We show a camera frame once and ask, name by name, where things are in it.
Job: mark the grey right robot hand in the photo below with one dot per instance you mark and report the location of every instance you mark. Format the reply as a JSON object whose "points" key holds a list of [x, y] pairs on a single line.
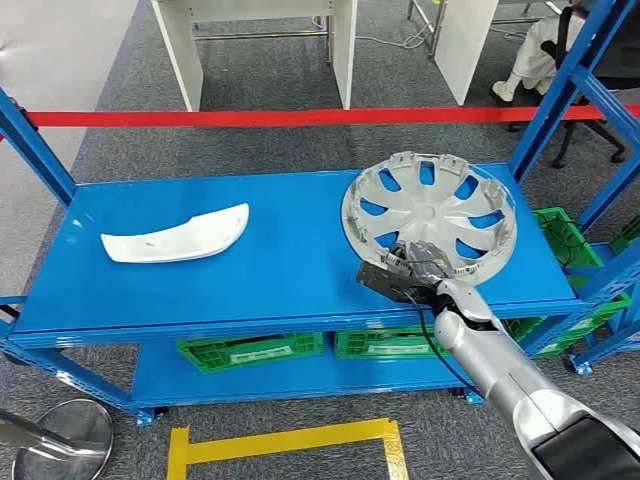
{"points": [[423, 262]]}

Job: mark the grey plastic wheel hubcap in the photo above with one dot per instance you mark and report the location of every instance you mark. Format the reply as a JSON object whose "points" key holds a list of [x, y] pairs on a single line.
{"points": [[425, 215]]}

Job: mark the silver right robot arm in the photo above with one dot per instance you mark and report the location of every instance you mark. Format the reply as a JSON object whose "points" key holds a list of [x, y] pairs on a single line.
{"points": [[505, 371]]}

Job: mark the blue metal shelf rack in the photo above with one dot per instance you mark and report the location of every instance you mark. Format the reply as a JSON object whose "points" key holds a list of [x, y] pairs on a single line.
{"points": [[290, 265]]}

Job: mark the white curved plastic part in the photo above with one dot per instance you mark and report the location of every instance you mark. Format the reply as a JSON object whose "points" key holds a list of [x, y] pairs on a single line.
{"points": [[185, 238]]}

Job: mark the red barrier belt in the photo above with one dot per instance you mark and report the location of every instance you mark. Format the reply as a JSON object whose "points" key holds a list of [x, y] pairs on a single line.
{"points": [[300, 118]]}

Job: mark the white desk side panel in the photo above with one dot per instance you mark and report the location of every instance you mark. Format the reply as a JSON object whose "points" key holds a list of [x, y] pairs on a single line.
{"points": [[465, 46]]}

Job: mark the white desk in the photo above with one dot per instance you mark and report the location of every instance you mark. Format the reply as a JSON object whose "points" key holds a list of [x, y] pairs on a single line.
{"points": [[345, 46]]}

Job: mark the chrome stanchion base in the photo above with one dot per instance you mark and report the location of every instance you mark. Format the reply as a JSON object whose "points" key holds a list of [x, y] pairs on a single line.
{"points": [[84, 424]]}

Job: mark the chrome stanchion pole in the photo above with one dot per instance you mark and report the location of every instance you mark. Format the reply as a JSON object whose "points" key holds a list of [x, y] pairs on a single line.
{"points": [[30, 434]]}

